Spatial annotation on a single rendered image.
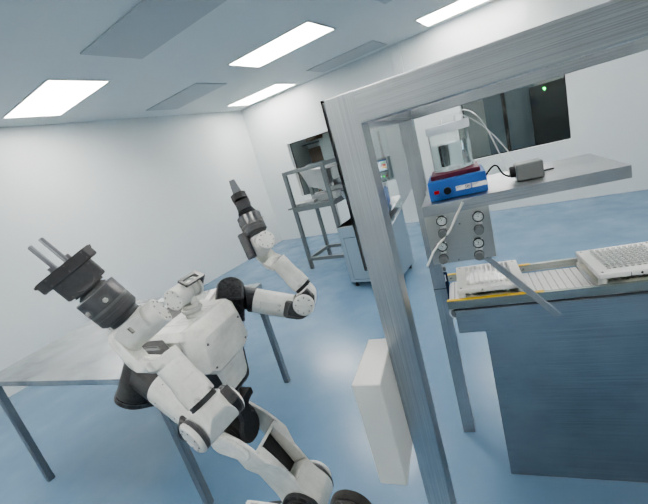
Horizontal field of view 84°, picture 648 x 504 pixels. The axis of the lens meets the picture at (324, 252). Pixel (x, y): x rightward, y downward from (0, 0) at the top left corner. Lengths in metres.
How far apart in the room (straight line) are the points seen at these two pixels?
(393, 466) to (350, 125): 0.70
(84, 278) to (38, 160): 5.04
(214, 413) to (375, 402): 0.34
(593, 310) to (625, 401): 0.44
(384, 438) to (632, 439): 1.35
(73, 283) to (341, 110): 0.62
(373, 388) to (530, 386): 1.13
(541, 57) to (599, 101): 5.58
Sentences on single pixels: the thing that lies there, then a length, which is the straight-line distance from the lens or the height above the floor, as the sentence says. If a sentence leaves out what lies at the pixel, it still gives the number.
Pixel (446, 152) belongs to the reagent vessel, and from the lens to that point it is 1.42.
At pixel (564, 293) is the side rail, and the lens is 1.56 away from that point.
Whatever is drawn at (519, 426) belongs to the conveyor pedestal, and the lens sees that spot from 1.94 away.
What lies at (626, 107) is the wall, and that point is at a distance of 6.32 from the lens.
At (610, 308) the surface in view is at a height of 0.83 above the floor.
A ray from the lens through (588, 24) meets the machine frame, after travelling 0.72.
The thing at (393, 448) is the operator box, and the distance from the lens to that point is 0.87.
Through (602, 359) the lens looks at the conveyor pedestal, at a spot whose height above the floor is 0.60.
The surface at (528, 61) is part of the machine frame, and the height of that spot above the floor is 1.65.
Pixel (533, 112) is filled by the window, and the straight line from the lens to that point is 6.35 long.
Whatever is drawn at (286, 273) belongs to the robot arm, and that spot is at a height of 1.24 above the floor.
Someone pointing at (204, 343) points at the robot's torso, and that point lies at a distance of 1.12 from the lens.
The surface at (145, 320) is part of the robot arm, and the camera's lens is 0.87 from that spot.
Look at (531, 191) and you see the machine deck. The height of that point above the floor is 1.31.
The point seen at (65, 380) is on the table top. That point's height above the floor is 0.84.
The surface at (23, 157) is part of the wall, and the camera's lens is 5.83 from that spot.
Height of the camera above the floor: 1.61
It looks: 15 degrees down
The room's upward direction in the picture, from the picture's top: 16 degrees counter-clockwise
